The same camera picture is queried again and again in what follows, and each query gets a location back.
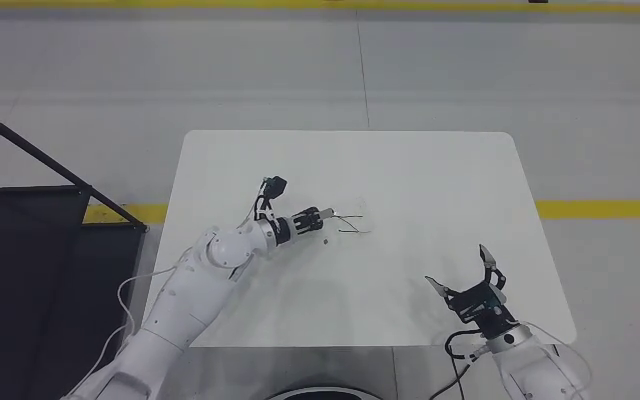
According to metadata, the black metal bar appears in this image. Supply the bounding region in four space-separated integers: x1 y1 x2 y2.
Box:
0 122 150 233

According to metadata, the clear plastic stand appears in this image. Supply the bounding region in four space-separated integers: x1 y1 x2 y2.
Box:
350 196 376 235

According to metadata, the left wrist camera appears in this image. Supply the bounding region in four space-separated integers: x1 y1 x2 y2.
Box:
253 175 289 222

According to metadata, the thin black zip tie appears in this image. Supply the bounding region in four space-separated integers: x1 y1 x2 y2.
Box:
331 214 373 235

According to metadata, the dark partition panel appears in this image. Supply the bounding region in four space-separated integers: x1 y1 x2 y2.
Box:
0 184 147 400

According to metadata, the black cable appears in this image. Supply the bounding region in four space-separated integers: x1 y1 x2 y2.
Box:
427 327 484 400

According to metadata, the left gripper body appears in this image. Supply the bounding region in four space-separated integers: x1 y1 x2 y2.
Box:
267 211 309 248

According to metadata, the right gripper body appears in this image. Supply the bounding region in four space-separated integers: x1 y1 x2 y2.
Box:
474 292 532 355

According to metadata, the robot body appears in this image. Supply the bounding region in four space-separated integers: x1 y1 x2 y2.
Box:
263 385 385 400

